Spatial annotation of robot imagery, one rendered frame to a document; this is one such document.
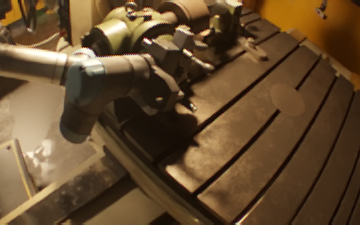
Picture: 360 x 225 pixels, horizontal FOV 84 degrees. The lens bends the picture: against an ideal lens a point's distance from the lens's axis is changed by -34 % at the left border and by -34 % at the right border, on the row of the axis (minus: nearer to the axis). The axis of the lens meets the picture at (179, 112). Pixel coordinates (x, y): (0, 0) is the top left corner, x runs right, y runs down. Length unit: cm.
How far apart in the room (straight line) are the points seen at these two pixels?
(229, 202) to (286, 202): 21
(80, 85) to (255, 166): 65
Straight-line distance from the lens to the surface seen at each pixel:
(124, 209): 110
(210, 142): 92
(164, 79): 48
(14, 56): 59
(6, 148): 195
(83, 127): 51
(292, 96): 122
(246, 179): 88
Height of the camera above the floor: 173
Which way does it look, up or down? 49 degrees down
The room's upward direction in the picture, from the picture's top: 10 degrees clockwise
